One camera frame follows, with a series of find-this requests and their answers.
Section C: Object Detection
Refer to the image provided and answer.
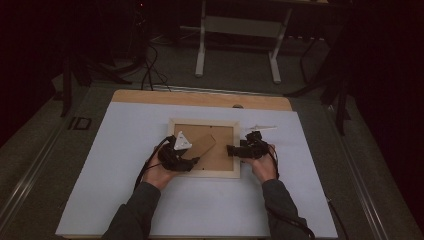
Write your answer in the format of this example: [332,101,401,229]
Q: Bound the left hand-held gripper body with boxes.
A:
[157,130,194,173]

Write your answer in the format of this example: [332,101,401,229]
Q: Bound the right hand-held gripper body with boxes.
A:
[240,124,279,160]

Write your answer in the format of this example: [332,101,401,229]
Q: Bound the wooden photo frame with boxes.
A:
[166,117,241,180]

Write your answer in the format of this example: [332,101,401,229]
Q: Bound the person's left hand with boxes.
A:
[142,154,184,191]

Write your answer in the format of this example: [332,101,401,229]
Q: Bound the person's right hand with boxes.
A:
[247,143,279,185]

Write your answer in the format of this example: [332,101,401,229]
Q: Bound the black floor socket plate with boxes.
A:
[67,116,93,131]

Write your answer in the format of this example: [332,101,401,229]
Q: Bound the black metal stand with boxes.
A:
[59,49,134,118]
[283,31,355,136]

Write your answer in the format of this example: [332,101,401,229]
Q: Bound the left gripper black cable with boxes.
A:
[133,135,176,193]

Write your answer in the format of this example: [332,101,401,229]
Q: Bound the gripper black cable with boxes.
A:
[133,135,176,193]
[265,145,350,240]

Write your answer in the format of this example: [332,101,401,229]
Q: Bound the black floor cables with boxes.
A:
[139,42,173,92]

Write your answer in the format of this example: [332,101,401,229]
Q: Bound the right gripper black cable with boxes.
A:
[265,145,350,240]

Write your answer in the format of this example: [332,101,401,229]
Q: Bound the metal floor rail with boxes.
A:
[324,105,392,240]
[0,123,68,228]

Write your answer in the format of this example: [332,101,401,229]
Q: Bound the white metal table frame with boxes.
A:
[194,0,294,85]

